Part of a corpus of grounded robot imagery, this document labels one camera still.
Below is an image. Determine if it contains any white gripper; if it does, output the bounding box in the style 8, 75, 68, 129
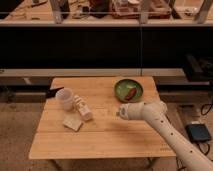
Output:
116, 102, 144, 120

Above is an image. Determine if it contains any white sponge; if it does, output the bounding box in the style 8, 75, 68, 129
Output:
63, 117, 83, 132

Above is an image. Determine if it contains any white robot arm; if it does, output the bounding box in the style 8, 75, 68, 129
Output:
117, 101, 213, 171

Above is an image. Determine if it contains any red sausage in bowl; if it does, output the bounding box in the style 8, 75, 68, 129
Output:
125, 88, 137, 101

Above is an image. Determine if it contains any green ceramic bowl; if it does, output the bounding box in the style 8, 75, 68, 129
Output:
114, 79, 143, 103

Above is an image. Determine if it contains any wooden table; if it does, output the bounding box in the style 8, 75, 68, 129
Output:
29, 77, 174, 159

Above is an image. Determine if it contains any black power box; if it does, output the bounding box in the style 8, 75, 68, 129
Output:
185, 124, 212, 142

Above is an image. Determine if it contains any clear plastic cup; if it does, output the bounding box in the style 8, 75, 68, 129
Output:
55, 88, 74, 111

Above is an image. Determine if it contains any black equipment at right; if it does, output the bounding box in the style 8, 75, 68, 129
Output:
183, 54, 213, 82

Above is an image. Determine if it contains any long wooden shelf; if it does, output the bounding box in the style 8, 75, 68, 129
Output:
0, 0, 213, 28

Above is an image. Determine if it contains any black cable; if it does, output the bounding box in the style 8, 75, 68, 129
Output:
197, 141, 212, 157

